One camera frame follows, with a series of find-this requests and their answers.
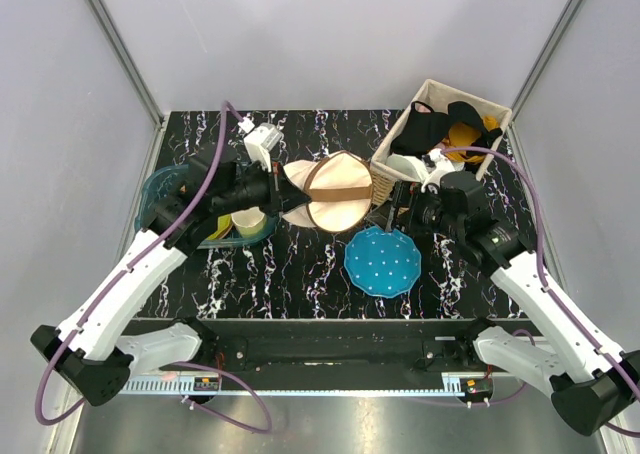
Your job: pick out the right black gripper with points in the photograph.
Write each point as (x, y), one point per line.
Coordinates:
(408, 195)

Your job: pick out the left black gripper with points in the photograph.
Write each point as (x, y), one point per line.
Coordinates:
(288, 194)

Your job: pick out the cream round laundry bag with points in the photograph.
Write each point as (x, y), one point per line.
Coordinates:
(341, 190)

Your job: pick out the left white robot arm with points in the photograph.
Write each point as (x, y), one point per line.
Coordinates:
(89, 349)

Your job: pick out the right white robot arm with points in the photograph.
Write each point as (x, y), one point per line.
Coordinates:
(588, 377)

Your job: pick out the blue polka dot plate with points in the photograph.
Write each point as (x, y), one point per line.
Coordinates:
(382, 264)

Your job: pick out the cream ceramic cup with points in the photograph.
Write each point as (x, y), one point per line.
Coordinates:
(249, 223)

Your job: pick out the white garment in basket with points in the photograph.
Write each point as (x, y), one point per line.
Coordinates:
(409, 166)

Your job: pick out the yellow-green plate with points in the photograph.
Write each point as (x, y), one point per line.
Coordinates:
(222, 226)

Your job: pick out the black garment in basket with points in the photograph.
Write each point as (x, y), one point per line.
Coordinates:
(425, 129)

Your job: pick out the mustard yellow garment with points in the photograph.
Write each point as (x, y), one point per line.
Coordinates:
(461, 134)

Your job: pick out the teal plastic tub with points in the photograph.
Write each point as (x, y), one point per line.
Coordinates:
(158, 186)

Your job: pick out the wicker basket with liner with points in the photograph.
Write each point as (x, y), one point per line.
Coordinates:
(437, 95)

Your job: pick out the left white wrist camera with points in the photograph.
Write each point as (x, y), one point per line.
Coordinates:
(259, 143)

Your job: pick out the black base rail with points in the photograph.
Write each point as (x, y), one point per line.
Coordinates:
(348, 355)

